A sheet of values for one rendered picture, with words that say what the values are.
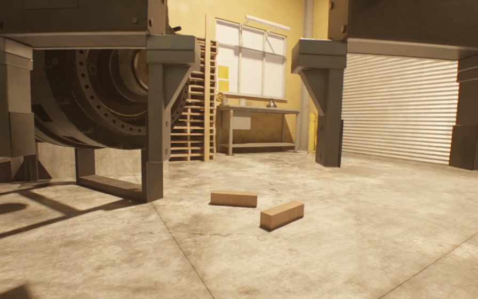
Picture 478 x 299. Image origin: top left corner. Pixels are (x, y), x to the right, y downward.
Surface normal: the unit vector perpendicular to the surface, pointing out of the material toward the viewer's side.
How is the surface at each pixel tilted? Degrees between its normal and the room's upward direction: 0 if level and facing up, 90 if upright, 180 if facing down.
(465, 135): 90
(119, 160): 90
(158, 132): 90
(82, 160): 90
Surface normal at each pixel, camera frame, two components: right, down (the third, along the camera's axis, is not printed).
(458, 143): -1.00, -0.03
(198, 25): 0.50, 0.11
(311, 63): 0.00, 0.11
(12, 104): 1.00, 0.03
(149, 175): 0.88, 0.07
